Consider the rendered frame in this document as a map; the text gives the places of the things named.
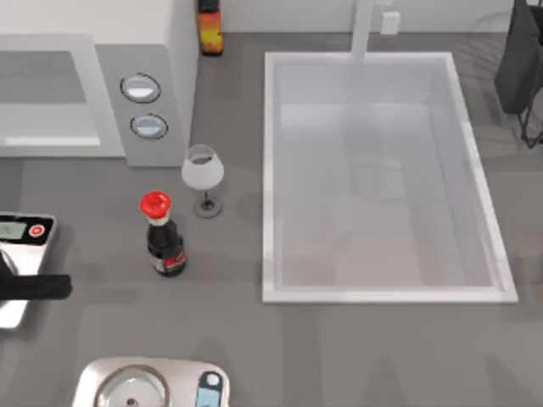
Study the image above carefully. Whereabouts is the clear wine glass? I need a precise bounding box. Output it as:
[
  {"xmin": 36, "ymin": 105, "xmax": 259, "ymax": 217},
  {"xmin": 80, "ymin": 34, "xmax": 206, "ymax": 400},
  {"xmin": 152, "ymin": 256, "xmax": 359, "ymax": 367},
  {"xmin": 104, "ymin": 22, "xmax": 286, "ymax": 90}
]
[{"xmin": 181, "ymin": 143, "xmax": 225, "ymax": 220}]

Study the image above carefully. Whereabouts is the white sink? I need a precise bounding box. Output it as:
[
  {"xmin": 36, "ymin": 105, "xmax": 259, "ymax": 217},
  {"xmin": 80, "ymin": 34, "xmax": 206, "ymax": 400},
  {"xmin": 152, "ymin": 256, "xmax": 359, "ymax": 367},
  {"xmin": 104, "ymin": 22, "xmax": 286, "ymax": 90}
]
[{"xmin": 261, "ymin": 51, "xmax": 519, "ymax": 304}]

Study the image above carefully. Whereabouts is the dark bottle with red cap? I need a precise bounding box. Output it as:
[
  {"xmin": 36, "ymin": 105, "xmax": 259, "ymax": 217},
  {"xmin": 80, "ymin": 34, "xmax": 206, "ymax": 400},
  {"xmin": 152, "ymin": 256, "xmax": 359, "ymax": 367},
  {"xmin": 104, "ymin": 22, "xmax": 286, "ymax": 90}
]
[{"xmin": 139, "ymin": 190, "xmax": 188, "ymax": 279}]

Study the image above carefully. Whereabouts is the round microwave knob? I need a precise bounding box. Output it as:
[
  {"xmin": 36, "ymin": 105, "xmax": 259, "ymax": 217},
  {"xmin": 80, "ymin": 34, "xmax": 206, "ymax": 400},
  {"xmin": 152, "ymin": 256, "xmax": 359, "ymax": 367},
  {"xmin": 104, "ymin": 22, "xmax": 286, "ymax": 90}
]
[
  {"xmin": 129, "ymin": 113, "xmax": 169, "ymax": 140},
  {"xmin": 120, "ymin": 72, "xmax": 162, "ymax": 103}
]

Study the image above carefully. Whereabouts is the orange and black bottle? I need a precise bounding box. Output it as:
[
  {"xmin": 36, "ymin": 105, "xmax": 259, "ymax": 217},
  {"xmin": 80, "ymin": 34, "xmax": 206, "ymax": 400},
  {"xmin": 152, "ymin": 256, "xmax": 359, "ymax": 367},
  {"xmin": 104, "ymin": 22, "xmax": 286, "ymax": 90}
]
[{"xmin": 196, "ymin": 0, "xmax": 225, "ymax": 57}]

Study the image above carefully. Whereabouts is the tall white tap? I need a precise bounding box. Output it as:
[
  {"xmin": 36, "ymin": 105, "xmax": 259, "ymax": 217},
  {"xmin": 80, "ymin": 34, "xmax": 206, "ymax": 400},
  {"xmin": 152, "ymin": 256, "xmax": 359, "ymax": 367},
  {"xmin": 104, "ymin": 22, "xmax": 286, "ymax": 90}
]
[{"xmin": 350, "ymin": 0, "xmax": 374, "ymax": 63}]

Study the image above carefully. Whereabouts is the silver kitchen scale blue panel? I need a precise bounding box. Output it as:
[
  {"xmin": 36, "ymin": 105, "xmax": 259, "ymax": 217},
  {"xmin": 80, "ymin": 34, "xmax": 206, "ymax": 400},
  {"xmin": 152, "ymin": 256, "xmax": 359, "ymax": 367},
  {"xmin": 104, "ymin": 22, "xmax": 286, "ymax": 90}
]
[{"xmin": 70, "ymin": 355, "xmax": 232, "ymax": 407}]

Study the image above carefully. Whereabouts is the pale microwave oven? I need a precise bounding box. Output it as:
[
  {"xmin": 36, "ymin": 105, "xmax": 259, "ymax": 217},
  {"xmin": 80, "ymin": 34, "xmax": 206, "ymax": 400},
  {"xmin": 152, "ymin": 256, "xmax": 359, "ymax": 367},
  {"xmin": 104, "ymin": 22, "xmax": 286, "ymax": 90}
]
[{"xmin": 0, "ymin": 33, "xmax": 200, "ymax": 169}]

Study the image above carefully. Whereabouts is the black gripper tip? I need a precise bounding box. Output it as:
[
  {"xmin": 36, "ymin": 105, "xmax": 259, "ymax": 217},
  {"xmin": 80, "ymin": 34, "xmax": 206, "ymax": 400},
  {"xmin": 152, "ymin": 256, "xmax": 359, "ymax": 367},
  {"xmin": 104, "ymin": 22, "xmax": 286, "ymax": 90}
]
[{"xmin": 0, "ymin": 252, "xmax": 72, "ymax": 301}]

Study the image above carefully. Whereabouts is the silver kitchen scale red button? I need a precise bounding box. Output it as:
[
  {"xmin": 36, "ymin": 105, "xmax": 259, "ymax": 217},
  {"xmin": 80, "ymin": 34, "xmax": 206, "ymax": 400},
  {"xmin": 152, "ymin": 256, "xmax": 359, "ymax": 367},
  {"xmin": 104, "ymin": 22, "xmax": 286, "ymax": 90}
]
[{"xmin": 0, "ymin": 213, "xmax": 58, "ymax": 330}]

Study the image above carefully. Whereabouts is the white wall socket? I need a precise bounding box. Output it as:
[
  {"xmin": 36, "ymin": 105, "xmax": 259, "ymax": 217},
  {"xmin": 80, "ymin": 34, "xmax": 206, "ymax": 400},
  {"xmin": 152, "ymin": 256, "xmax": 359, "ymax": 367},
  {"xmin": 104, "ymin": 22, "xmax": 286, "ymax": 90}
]
[{"xmin": 380, "ymin": 11, "xmax": 400, "ymax": 35}]

